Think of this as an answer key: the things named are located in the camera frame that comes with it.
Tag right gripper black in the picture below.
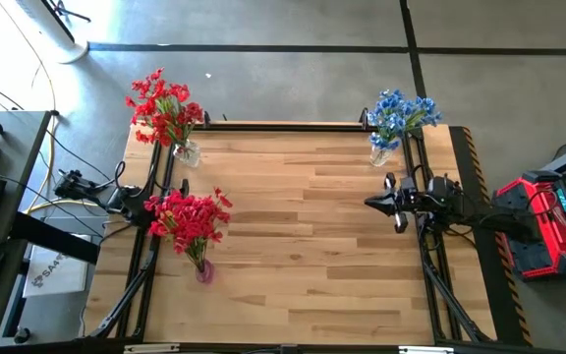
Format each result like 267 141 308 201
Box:
364 171 431 235

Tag small pink glass vase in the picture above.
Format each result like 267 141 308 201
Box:
195 259 215 285

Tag clear cut glass vase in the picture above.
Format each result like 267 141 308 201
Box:
173 140 201 168
368 145 393 168

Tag black yellow hazard strip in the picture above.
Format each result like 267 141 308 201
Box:
448 126 534 347

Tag black diagonal support beam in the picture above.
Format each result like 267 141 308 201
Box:
10 210 101 266

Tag red and black equipment case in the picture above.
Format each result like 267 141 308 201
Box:
490 169 566 282

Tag white printed cardboard box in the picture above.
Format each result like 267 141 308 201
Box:
21 234 98 300

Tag grey desk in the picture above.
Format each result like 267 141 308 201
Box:
0 110 52 350

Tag black tower fan white base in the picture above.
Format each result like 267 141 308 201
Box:
15 0 91 65

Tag black tripod legs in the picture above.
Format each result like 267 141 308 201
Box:
46 0 92 25

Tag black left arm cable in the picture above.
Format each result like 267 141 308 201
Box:
96 160 128 191

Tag black aluminium table frame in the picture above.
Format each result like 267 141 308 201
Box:
88 121 493 345

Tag yellow cable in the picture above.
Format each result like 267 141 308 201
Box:
25 115 61 215

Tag silver edge bracket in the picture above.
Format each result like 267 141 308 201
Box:
399 345 455 354
124 343 181 354

